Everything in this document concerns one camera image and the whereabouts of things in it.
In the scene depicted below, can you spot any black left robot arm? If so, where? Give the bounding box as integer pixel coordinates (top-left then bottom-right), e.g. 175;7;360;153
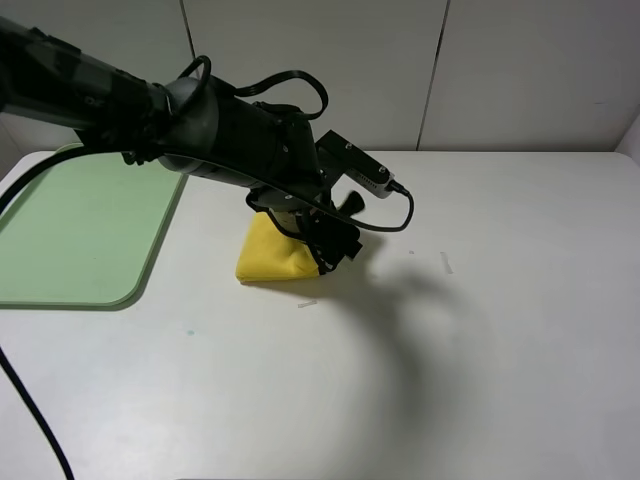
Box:
1;19;364;273

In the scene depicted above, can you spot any black left camera cable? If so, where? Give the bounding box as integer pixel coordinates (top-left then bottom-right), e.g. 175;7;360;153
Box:
0;55;415;480

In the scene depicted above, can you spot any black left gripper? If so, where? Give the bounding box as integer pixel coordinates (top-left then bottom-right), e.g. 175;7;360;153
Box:
245;191;365;275

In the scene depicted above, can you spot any yellow towel with black trim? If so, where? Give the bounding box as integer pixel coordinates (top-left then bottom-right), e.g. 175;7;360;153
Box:
235;213;320;283

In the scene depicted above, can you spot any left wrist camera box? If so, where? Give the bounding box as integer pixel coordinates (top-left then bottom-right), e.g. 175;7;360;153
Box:
315;130;394;199

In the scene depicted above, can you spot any light green tray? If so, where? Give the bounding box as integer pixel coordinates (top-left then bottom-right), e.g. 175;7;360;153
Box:
1;154;186;309

